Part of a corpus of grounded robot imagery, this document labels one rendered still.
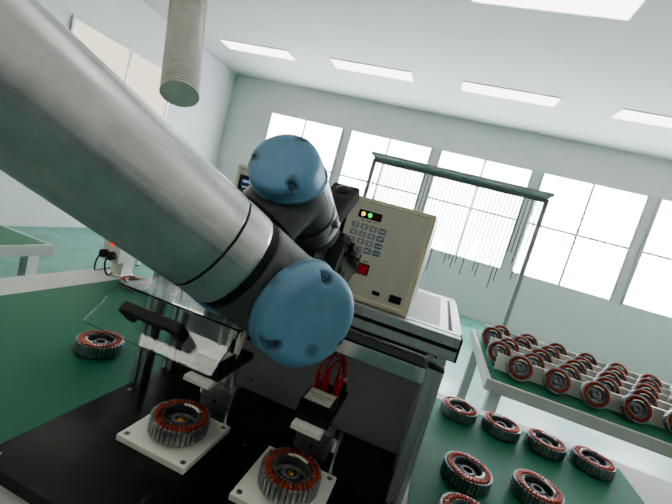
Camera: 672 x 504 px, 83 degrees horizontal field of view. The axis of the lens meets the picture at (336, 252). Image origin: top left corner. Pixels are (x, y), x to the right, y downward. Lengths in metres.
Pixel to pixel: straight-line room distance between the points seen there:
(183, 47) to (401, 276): 1.50
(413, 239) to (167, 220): 0.58
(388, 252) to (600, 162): 6.85
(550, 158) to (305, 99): 4.50
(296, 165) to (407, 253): 0.42
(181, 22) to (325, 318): 1.85
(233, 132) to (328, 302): 8.22
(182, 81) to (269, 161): 1.46
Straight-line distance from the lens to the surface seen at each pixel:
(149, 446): 0.84
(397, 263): 0.75
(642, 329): 7.79
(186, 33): 2.00
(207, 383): 0.84
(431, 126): 7.28
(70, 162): 0.22
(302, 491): 0.75
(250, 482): 0.79
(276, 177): 0.37
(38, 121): 0.22
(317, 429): 0.78
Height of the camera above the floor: 1.29
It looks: 7 degrees down
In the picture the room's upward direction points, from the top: 16 degrees clockwise
